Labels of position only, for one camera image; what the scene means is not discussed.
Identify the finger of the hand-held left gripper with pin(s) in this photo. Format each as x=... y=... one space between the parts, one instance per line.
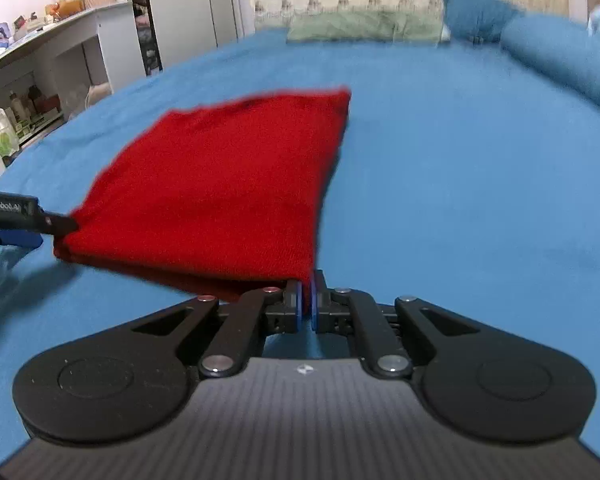
x=10 y=210

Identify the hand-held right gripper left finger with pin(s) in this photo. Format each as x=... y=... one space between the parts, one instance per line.
x=293 y=307

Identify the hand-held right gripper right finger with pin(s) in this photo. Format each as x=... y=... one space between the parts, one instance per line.
x=316 y=312

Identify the red knit sweater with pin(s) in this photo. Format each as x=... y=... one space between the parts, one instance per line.
x=220 y=185

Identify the green tissue pack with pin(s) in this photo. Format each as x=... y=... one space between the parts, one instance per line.
x=4 y=135

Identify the dark brown bottle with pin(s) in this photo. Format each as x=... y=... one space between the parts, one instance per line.
x=34 y=99

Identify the white cloth bag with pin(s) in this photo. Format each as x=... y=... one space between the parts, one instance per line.
x=100 y=94

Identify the bed with blue sheet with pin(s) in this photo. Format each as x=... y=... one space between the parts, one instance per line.
x=455 y=185

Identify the white desk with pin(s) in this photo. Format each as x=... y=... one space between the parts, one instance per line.
x=115 y=35

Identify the orange packet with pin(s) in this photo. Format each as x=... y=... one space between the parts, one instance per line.
x=70 y=7

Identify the white and grey wardrobe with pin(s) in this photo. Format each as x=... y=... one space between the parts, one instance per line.
x=185 y=5

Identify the green pillow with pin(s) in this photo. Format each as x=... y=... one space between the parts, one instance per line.
x=360 y=26

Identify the blue pillow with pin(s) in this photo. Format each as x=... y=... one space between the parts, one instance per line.
x=475 y=10

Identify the blue duvet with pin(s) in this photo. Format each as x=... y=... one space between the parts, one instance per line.
x=560 y=55

